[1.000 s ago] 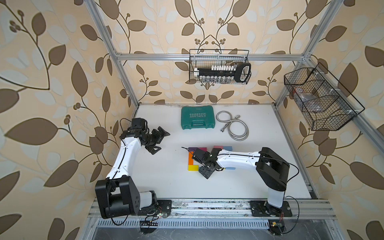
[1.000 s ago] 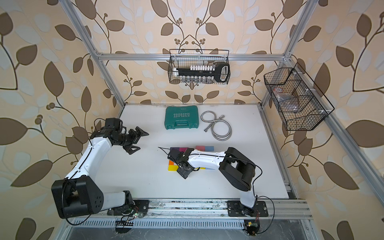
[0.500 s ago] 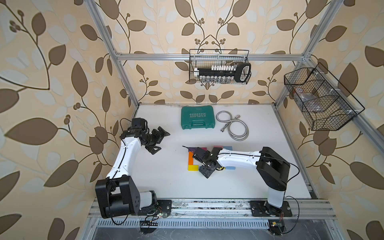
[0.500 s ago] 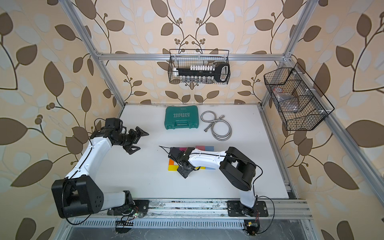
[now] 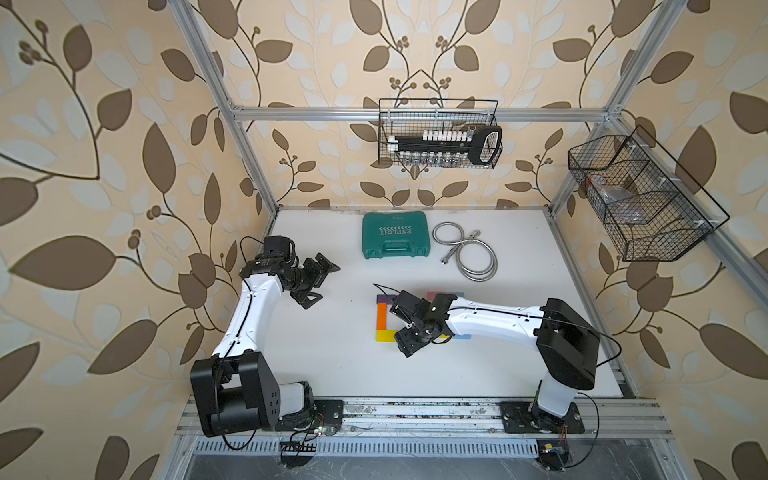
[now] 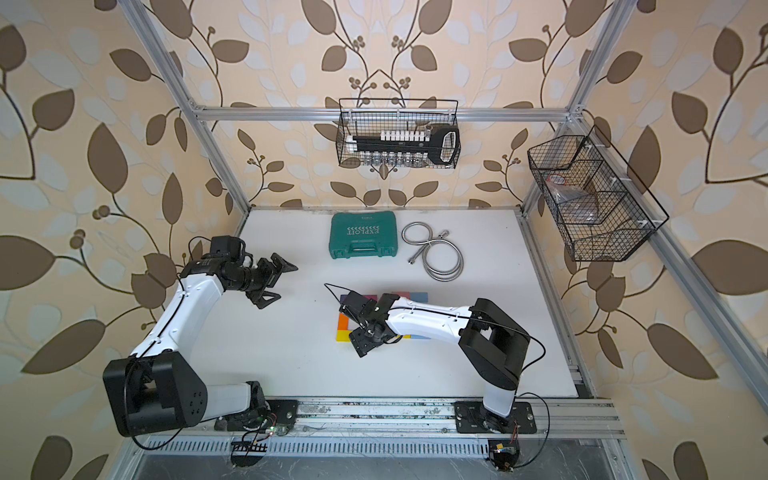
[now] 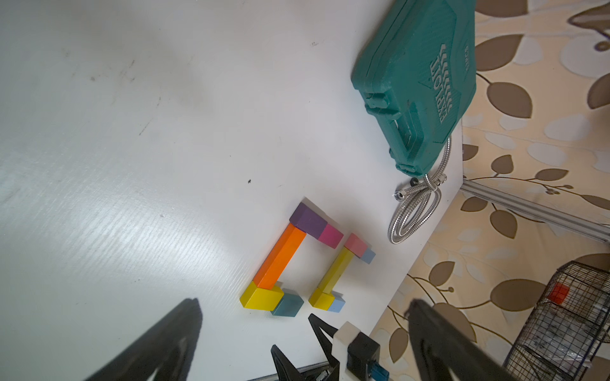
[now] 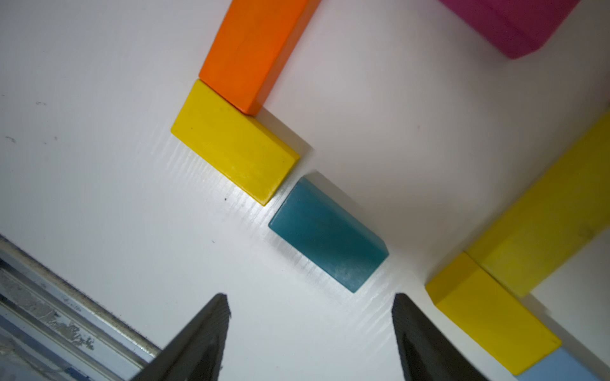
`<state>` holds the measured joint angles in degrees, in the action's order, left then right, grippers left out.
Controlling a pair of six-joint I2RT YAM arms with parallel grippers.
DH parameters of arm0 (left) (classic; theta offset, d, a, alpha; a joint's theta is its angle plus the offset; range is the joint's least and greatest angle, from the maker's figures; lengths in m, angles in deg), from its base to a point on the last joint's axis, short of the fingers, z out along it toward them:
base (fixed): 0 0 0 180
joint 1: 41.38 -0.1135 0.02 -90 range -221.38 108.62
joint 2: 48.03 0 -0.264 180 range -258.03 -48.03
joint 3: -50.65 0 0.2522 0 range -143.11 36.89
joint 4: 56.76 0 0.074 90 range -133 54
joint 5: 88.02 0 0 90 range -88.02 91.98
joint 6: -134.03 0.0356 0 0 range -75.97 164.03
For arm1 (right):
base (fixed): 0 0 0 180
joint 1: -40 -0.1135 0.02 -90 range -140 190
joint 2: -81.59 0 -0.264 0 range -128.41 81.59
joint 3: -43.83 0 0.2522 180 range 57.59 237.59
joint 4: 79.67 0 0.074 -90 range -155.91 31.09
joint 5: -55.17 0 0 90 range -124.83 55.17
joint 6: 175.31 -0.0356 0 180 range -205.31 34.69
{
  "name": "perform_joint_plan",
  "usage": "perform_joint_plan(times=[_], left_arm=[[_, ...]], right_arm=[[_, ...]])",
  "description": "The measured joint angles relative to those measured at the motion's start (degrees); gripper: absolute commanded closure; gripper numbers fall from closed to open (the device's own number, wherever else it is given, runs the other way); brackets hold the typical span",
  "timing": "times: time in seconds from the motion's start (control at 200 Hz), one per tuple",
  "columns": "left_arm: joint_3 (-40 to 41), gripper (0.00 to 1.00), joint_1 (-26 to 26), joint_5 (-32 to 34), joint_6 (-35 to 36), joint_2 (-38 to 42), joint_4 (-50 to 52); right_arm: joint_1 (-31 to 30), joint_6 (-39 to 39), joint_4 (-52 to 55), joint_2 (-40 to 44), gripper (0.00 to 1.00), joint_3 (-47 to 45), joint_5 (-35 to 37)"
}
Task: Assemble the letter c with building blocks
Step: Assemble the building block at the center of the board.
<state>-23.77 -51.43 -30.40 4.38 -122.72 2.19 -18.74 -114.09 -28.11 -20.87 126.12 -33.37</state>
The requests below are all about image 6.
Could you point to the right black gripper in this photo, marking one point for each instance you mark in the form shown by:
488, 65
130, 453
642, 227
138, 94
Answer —
359, 343

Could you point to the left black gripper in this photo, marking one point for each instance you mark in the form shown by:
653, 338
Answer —
270, 275

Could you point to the orange long block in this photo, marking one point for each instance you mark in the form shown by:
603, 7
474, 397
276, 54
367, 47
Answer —
343, 323

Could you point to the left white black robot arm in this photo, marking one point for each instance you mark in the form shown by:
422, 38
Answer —
155, 389

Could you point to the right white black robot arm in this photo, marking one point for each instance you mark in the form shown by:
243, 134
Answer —
494, 344

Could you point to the green plastic tool case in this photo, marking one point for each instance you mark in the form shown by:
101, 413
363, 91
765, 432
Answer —
372, 234

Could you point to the black white socket set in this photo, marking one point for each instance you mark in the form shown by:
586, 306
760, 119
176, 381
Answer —
435, 146

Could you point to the clear plastic bag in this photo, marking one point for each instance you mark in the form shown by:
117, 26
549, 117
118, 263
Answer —
574, 205

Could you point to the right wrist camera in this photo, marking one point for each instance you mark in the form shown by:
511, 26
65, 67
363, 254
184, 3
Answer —
357, 308

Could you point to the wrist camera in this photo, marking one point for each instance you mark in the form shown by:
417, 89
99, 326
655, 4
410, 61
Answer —
228, 248
357, 308

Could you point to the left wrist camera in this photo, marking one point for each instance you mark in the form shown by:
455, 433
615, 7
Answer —
228, 248

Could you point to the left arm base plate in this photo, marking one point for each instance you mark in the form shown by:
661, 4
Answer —
274, 415

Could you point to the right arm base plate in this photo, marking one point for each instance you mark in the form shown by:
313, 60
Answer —
495, 417

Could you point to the centre black wire basket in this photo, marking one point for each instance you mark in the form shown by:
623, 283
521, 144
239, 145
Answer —
372, 114

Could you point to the black wire basket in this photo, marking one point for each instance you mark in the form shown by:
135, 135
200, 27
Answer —
629, 213
372, 114

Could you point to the aluminium front rail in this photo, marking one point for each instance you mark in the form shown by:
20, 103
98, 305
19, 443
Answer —
347, 417

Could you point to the right black wire basket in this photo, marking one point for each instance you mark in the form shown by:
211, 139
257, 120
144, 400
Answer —
629, 213

